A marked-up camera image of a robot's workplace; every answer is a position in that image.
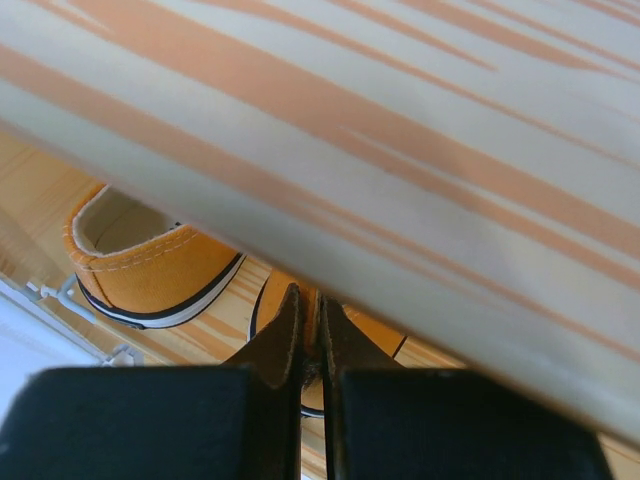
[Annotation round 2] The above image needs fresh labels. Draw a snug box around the orange sneaker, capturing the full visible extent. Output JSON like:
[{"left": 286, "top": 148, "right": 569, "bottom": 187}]
[
  {"left": 63, "top": 184, "right": 246, "bottom": 329},
  {"left": 247, "top": 269, "right": 406, "bottom": 418}
]

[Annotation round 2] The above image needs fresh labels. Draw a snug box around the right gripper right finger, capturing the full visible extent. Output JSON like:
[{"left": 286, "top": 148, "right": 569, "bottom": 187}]
[{"left": 320, "top": 298, "right": 612, "bottom": 479}]

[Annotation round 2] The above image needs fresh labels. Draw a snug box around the white cabinet door panel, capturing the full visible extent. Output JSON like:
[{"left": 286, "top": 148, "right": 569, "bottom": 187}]
[{"left": 1, "top": 282, "right": 105, "bottom": 410}]

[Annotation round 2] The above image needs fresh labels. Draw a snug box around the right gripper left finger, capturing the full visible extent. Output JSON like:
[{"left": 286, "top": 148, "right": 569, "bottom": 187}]
[{"left": 1, "top": 285, "right": 303, "bottom": 479}]

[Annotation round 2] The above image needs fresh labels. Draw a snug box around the wooden shoe cabinet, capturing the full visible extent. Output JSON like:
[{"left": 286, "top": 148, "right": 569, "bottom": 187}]
[{"left": 1, "top": 1, "right": 639, "bottom": 479}]

